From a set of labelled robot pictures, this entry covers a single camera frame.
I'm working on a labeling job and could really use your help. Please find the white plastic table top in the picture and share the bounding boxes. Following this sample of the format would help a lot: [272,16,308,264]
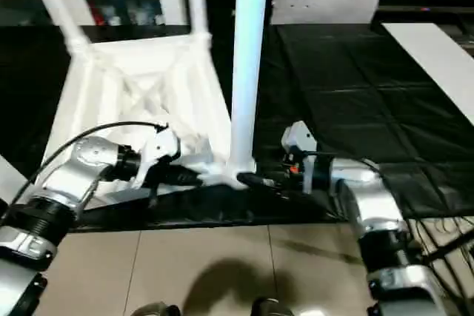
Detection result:
[35,30,256,217]

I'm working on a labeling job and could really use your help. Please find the black work mat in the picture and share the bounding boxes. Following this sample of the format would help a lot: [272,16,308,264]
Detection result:
[0,22,474,232]

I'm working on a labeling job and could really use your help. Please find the dark right robot foot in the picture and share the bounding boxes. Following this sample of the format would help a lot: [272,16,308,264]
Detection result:
[250,296,293,316]

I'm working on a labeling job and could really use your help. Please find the dark robot foot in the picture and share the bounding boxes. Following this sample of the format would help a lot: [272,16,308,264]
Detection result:
[131,303,182,316]
[250,296,293,316]

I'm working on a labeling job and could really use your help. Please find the dark left robot foot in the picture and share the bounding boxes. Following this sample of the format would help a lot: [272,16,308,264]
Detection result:
[131,303,182,316]

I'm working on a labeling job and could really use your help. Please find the black tripod leg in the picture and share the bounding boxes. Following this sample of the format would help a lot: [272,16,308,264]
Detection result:
[425,234,474,261]

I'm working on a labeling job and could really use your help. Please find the black bar with red mark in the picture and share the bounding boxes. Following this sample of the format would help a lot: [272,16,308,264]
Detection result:
[375,5,474,13]

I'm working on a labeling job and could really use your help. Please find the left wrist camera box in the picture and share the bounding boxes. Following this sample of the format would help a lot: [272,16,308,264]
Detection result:
[129,129,182,189]

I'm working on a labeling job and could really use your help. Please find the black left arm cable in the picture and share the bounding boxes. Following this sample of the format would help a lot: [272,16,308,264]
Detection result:
[0,121,170,221]

